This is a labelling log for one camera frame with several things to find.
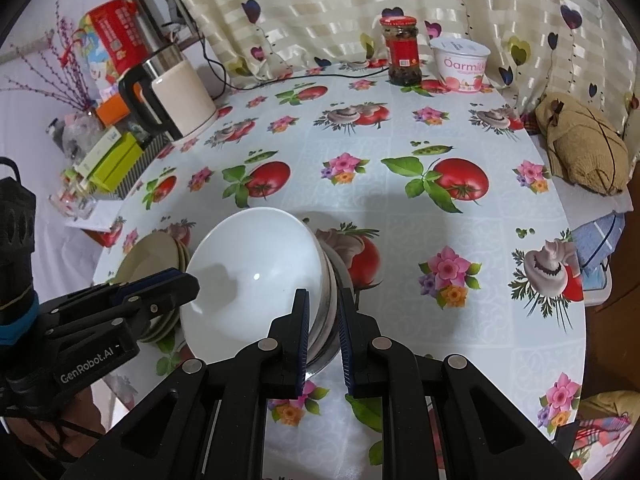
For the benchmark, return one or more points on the red carton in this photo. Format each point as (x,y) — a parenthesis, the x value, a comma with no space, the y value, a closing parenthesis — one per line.
(122,35)

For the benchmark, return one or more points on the black white striped box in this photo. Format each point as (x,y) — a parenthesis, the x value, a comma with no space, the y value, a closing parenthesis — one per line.
(150,155)

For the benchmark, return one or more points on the white kettle base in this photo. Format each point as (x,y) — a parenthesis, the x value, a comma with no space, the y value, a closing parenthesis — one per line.
(205,127)

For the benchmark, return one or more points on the red plaid cloth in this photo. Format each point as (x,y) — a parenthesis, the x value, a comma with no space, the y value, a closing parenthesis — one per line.
(600,435)

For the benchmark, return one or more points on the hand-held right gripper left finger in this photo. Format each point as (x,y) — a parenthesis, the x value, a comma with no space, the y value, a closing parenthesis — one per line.
(300,345)

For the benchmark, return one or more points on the person's left hand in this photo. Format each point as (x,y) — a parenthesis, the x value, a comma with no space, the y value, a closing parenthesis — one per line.
(50,435)

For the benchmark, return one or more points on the stainless steel bowl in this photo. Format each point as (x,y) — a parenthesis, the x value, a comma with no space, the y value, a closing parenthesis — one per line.
(336,310)

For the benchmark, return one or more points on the white paper sheet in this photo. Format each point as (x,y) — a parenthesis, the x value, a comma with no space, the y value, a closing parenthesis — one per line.
(100,215)

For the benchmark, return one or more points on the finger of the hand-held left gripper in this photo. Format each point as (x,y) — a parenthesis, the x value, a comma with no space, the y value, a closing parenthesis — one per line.
(170,295)
(150,282)

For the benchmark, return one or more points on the blue striped cloth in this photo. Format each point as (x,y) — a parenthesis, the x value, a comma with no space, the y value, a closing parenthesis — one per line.
(597,245)

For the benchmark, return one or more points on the dark jar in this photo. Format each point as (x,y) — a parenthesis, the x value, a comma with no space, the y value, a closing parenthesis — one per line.
(55,126)

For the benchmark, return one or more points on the cream electric kettle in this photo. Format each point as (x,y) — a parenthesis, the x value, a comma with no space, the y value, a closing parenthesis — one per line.
(182,95)

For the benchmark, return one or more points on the clear plastic bag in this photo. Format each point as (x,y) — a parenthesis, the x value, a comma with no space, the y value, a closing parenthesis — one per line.
(82,135)

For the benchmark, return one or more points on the sauce jar with red lid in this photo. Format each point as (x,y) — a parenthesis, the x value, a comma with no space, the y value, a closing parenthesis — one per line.
(402,55)

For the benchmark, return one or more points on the white yogurt tub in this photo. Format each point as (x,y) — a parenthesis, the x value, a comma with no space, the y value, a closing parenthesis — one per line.
(460,67)

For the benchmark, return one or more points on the pale green long box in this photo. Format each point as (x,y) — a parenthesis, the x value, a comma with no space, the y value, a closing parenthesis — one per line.
(100,150)

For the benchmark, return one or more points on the lime green box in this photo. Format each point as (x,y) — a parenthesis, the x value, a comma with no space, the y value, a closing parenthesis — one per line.
(120,165)

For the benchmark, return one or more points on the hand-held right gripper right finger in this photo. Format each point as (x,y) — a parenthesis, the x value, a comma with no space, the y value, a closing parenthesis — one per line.
(346,350)

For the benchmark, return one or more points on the orange box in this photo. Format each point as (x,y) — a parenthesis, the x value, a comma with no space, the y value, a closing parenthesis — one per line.
(112,110)

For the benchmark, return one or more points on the brown cloth bag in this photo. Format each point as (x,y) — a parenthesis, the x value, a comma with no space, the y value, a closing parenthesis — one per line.
(585,145)

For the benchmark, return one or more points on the yellow cloth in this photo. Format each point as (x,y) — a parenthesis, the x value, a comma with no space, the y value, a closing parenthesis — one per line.
(605,402)

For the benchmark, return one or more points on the glass mug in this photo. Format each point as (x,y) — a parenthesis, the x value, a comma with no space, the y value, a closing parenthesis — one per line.
(72,200)

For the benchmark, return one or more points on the purple flower branches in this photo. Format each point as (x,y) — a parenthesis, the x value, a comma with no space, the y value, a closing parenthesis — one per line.
(55,75)

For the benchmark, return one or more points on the cream curtain with heart print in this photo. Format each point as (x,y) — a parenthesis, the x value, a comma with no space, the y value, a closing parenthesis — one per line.
(325,10)

